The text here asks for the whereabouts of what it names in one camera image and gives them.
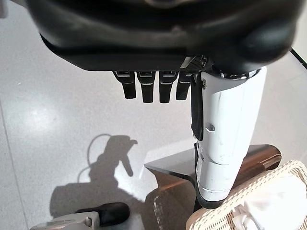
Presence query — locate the cream woven laundry basket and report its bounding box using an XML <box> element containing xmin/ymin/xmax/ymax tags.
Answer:
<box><xmin>186</xmin><ymin>160</ymin><xmax>307</xmax><ymax>230</ymax></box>

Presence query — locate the white cloth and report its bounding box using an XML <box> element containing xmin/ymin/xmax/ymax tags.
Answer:
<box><xmin>230</xmin><ymin>174</ymin><xmax>307</xmax><ymax>230</ymax></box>

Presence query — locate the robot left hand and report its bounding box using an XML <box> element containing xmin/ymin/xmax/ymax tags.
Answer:
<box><xmin>24</xmin><ymin>0</ymin><xmax>307</xmax><ymax>210</ymax></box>

